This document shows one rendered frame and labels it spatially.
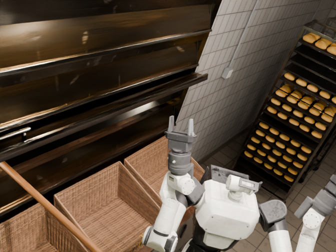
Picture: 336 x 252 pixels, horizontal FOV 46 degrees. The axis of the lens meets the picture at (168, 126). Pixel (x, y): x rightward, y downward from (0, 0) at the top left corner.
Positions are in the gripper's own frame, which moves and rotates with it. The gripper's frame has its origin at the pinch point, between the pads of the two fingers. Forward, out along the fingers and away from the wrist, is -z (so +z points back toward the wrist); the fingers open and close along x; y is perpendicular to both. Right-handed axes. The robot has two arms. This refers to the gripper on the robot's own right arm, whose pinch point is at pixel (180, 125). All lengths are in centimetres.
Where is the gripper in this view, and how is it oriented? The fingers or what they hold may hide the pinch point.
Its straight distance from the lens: 150.7
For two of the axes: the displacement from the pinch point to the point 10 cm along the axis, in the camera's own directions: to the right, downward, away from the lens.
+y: -5.0, 2.0, -8.4
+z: -0.3, 9.7, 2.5
